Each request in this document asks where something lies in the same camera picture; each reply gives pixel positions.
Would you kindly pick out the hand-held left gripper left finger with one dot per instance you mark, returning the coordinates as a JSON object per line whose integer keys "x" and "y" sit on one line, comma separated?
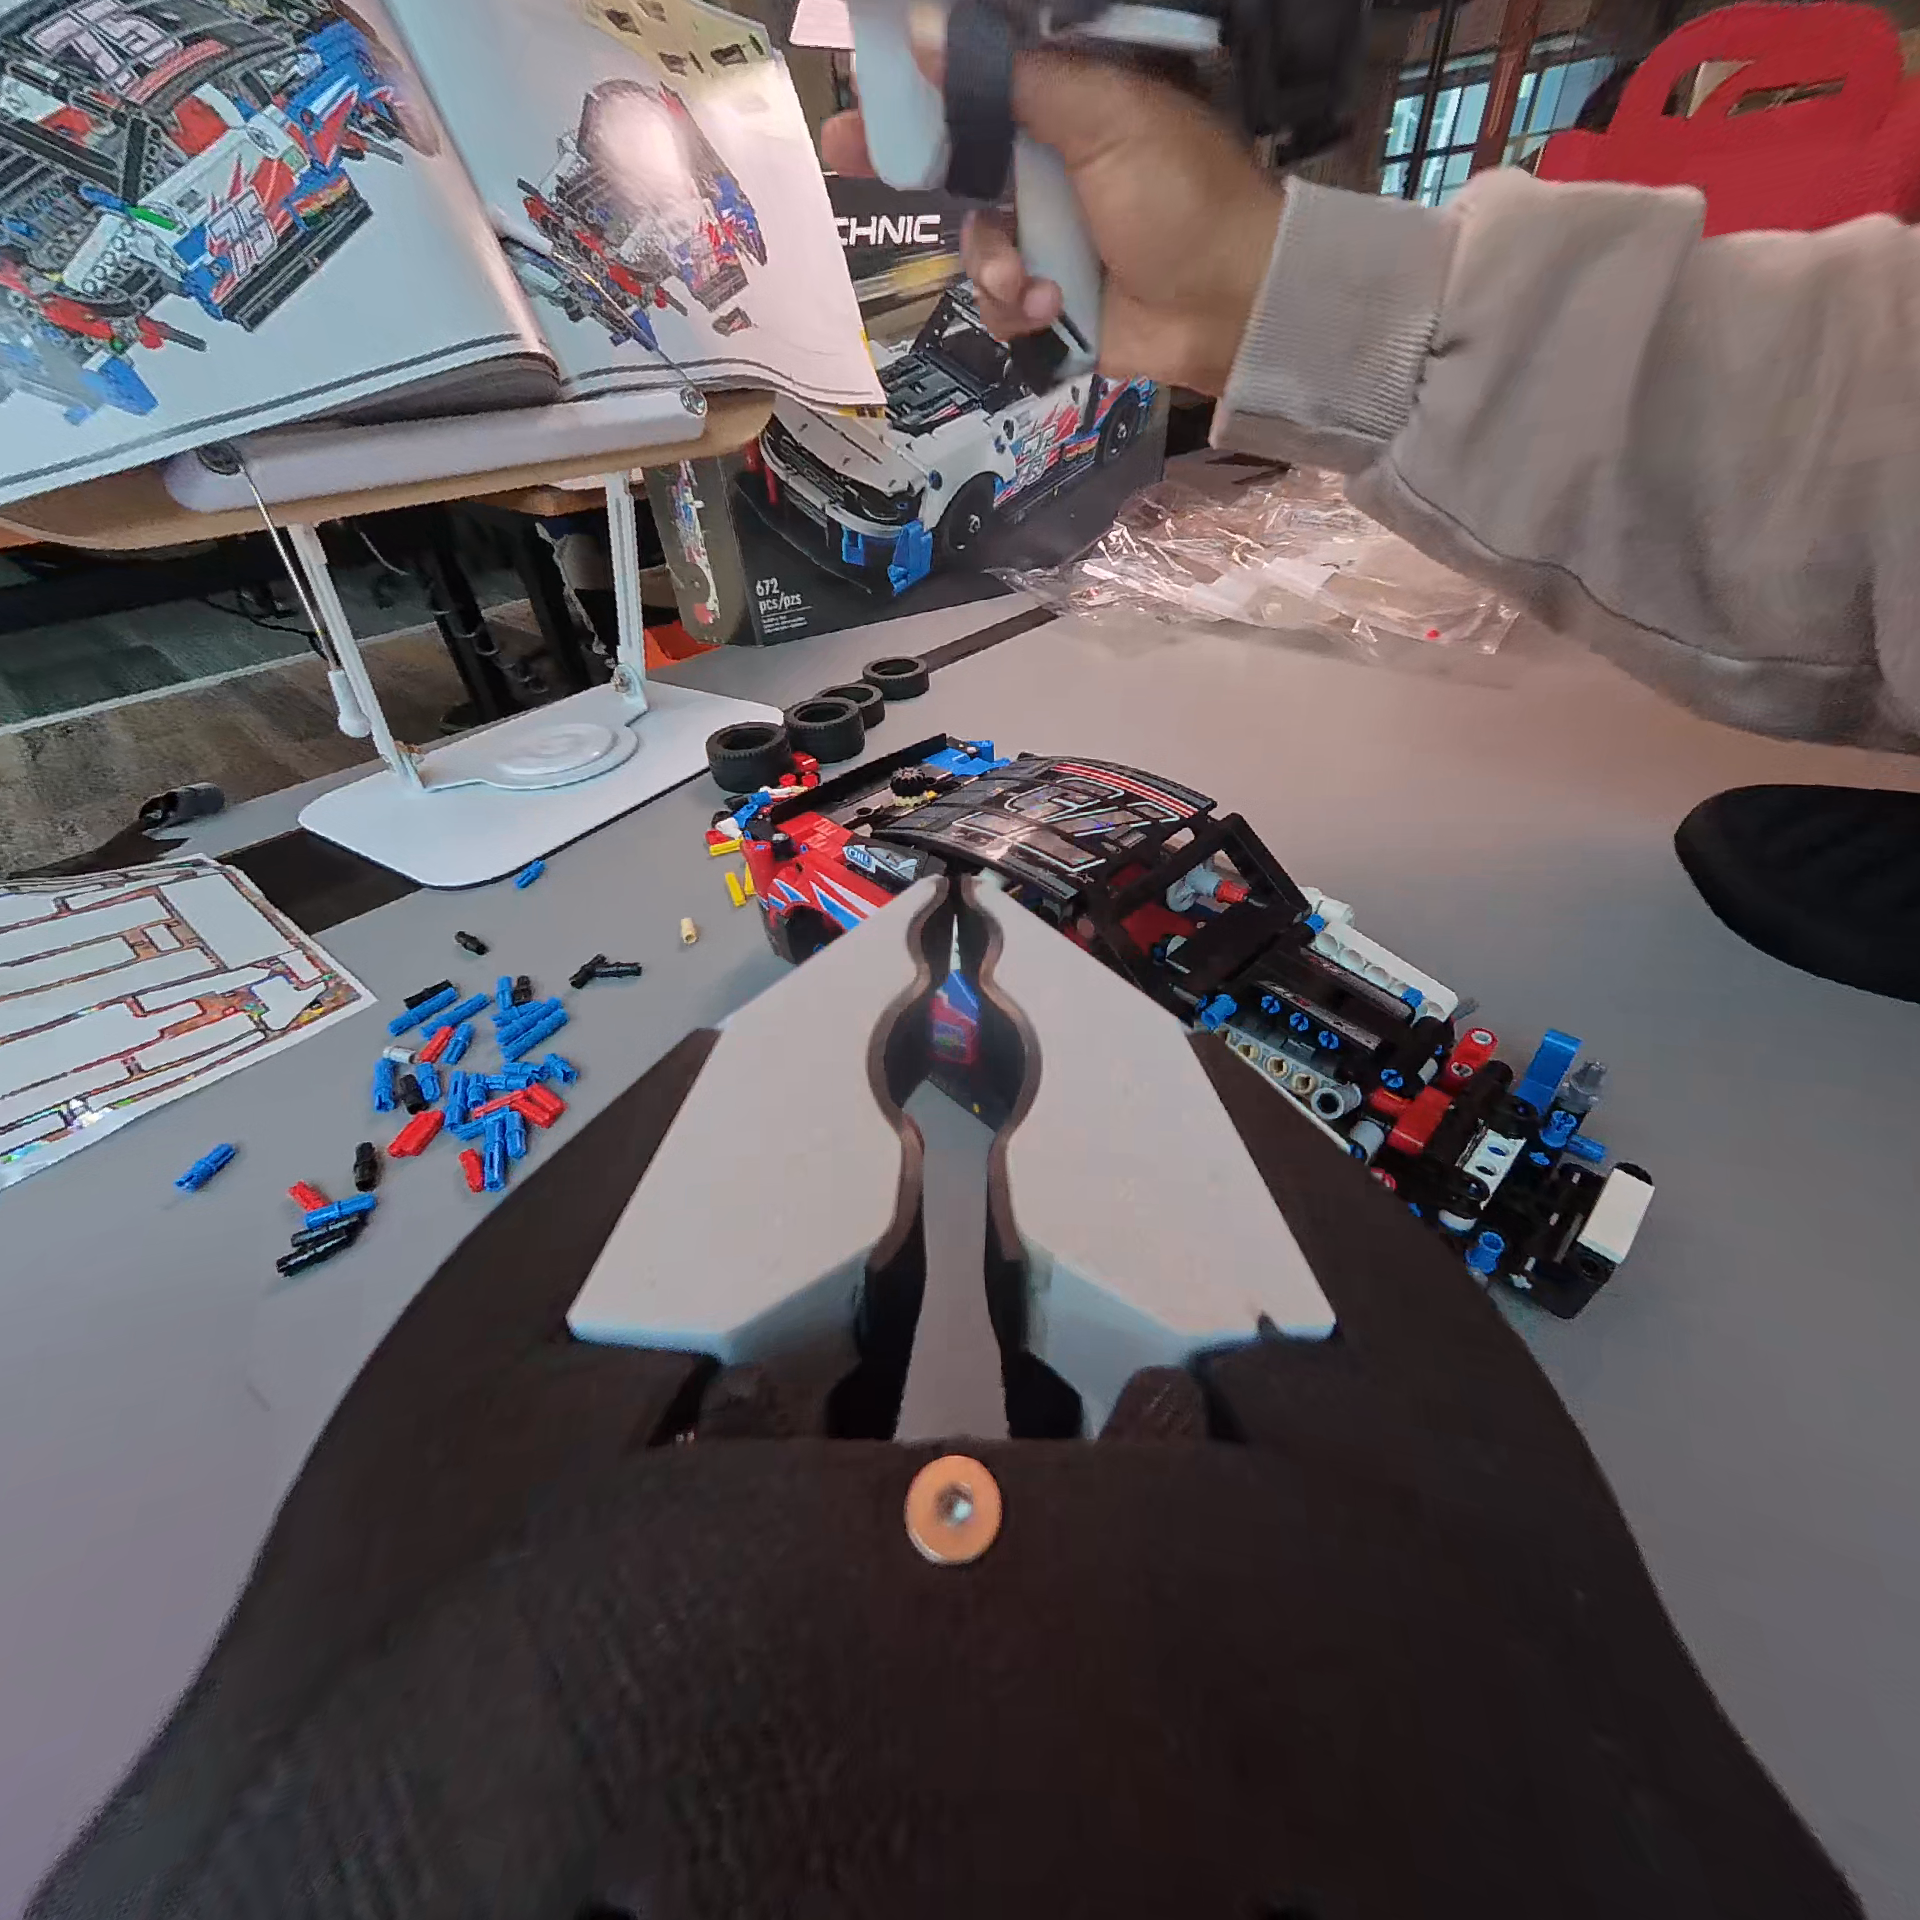
{"x": 735, "y": 1170}

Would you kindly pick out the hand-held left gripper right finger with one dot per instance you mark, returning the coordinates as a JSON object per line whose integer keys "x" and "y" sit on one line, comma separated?
{"x": 1155, "y": 1184}

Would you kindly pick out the toy brick race car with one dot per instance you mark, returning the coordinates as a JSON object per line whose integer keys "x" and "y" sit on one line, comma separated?
{"x": 1142, "y": 901}

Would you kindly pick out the person's right forearm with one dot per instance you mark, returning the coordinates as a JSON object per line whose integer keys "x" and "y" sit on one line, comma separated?
{"x": 1621, "y": 421}

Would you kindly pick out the grey desk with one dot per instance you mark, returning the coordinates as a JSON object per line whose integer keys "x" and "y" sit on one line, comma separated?
{"x": 1501, "y": 901}

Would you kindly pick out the person's right hand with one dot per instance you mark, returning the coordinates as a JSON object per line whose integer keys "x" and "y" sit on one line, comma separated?
{"x": 1171, "y": 225}

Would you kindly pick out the toy car set box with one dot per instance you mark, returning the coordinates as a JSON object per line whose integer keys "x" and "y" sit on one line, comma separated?
{"x": 991, "y": 421}

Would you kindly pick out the black angled connector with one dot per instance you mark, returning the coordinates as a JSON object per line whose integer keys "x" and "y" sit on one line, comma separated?
{"x": 604, "y": 969}

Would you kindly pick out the pile of blue pins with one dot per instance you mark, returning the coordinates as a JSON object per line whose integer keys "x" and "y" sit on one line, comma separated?
{"x": 495, "y": 1073}

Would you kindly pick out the pile of mixed small bricks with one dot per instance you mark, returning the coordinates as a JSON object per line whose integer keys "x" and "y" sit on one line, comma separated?
{"x": 732, "y": 870}

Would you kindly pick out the clear plastic bags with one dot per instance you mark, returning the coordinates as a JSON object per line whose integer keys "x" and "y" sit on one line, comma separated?
{"x": 1260, "y": 556}

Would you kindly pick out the black toy tyre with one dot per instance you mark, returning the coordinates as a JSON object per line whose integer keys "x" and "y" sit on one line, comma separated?
{"x": 898, "y": 678}
{"x": 747, "y": 757}
{"x": 859, "y": 700}
{"x": 827, "y": 729}

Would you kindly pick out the white book stand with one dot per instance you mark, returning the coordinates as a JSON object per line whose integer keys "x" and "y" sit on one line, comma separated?
{"x": 525, "y": 751}

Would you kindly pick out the used sticker sheet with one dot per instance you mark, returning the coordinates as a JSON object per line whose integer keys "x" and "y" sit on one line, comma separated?
{"x": 135, "y": 1004}

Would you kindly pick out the wooden table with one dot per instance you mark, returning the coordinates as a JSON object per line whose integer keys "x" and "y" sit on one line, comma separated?
{"x": 452, "y": 510}

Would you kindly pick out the red bag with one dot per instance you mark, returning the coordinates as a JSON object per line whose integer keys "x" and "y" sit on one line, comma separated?
{"x": 1725, "y": 135}

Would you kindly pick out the dark cloth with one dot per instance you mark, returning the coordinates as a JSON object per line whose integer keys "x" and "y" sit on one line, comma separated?
{"x": 1817, "y": 892}

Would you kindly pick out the open instruction booklet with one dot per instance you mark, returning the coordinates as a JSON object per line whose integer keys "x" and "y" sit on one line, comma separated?
{"x": 301, "y": 225}

